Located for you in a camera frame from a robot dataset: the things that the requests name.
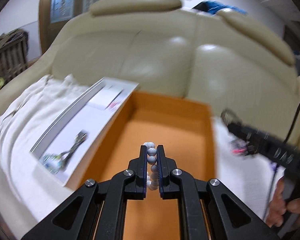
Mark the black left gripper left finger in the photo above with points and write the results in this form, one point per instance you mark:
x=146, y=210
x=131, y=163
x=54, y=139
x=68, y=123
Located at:
x=137, y=185

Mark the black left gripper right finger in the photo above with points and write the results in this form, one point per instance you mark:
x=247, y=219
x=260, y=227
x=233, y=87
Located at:
x=167, y=188

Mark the small dark jewelry piece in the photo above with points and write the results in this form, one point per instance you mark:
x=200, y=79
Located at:
x=58, y=162

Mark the person's right hand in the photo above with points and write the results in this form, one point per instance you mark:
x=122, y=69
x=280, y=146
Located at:
x=278, y=207

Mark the white box lid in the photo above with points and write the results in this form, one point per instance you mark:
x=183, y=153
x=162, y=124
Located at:
x=91, y=111

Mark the white towel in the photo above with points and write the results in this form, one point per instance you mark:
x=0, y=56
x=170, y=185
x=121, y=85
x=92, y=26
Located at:
x=35, y=109

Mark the beige leather sofa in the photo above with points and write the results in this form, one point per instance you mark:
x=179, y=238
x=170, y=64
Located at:
x=189, y=67

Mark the blue cloth behind sofa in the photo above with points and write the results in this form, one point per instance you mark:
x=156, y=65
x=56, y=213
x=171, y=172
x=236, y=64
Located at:
x=213, y=7

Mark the wooden glass door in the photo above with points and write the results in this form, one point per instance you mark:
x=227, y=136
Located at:
x=54, y=14

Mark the wooden crib rail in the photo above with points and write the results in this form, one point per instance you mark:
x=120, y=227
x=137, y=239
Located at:
x=14, y=48

